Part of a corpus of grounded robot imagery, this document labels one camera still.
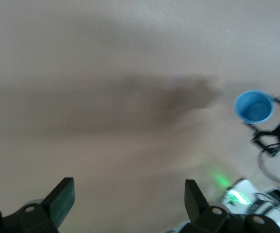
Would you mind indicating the blue cup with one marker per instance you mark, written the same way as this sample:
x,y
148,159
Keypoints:
x,y
253,106

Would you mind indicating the brown table cloth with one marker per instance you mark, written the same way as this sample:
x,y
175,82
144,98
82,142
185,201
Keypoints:
x,y
106,97

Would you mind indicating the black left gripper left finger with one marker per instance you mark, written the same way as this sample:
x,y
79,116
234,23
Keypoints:
x,y
59,201

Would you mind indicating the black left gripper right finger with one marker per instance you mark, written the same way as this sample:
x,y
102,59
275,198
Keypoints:
x,y
194,201

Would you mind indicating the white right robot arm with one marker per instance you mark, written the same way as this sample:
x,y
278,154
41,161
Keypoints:
x,y
242,191

